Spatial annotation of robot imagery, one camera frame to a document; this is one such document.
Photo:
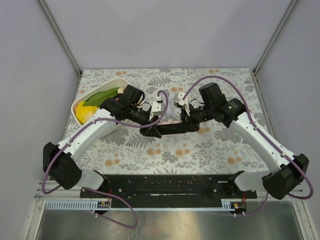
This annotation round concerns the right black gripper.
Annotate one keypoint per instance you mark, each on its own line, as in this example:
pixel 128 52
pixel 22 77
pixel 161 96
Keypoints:
pixel 189 120

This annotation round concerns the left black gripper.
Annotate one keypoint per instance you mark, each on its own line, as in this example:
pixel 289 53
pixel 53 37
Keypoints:
pixel 150 122

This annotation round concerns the phone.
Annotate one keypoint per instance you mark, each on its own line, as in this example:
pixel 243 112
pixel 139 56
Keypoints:
pixel 170 122

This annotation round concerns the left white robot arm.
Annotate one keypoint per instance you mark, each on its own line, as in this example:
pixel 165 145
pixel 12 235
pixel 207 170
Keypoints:
pixel 59 160

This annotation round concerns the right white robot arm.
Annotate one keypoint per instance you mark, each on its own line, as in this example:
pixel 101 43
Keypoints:
pixel 286 175

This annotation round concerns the beige mushroom toy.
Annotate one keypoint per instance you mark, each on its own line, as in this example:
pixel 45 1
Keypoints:
pixel 120 90

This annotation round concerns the floral patterned table mat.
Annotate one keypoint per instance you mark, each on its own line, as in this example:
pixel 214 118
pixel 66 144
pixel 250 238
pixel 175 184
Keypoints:
pixel 211 150

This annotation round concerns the cream oval plastic tray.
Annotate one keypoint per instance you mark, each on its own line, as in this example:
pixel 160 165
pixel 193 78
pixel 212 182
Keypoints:
pixel 86 93

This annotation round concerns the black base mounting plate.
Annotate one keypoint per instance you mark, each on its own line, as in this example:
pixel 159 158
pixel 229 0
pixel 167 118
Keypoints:
pixel 172 191

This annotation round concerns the green leaf toy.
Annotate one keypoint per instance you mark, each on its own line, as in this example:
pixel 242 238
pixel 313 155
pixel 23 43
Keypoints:
pixel 97 99

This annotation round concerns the yellow cabbage toy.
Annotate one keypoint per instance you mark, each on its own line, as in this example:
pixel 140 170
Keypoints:
pixel 84 113

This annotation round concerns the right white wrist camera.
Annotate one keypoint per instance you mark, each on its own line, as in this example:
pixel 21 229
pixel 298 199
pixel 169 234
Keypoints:
pixel 181 102

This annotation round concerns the white slotted cable duct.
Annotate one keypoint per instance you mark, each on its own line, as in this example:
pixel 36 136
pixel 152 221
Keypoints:
pixel 88 205

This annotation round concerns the aluminium frame rail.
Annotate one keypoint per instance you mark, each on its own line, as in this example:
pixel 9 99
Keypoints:
pixel 59 35

